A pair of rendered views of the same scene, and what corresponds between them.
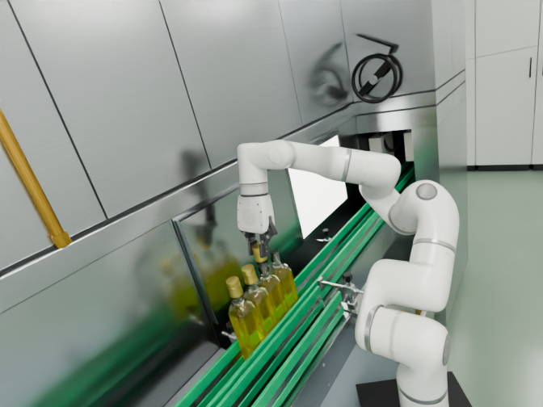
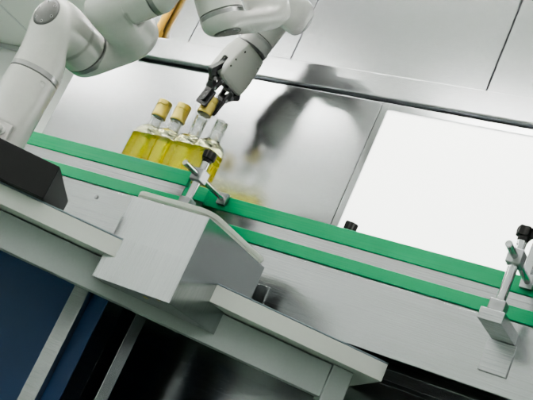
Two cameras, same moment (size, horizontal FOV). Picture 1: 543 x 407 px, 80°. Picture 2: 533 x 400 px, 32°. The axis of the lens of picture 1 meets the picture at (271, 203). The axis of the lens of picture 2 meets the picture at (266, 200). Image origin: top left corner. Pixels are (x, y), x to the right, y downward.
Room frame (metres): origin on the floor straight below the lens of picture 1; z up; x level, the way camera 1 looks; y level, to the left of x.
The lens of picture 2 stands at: (0.69, -1.91, 0.49)
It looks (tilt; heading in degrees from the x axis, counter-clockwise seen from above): 15 degrees up; 81
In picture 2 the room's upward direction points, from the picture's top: 25 degrees clockwise
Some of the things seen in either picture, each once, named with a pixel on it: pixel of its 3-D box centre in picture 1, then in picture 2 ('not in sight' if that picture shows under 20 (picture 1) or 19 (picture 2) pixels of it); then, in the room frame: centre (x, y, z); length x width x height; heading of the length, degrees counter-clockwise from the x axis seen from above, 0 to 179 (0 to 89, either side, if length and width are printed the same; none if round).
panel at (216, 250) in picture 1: (288, 207); (348, 171); (1.13, -0.06, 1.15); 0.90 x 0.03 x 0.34; 137
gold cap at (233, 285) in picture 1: (234, 287); (162, 109); (0.71, 0.14, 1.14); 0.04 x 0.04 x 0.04
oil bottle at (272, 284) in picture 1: (274, 305); (172, 178); (0.80, 0.07, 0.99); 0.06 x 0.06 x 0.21; 47
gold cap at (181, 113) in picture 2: (249, 274); (181, 113); (0.75, 0.10, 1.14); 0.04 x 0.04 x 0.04
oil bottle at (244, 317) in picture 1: (249, 333); (132, 167); (0.71, 0.14, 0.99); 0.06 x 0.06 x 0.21; 47
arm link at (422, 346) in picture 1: (413, 351); (56, 45); (0.48, -0.20, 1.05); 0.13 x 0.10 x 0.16; 48
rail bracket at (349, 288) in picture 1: (343, 289); (203, 185); (0.85, -0.15, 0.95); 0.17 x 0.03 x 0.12; 47
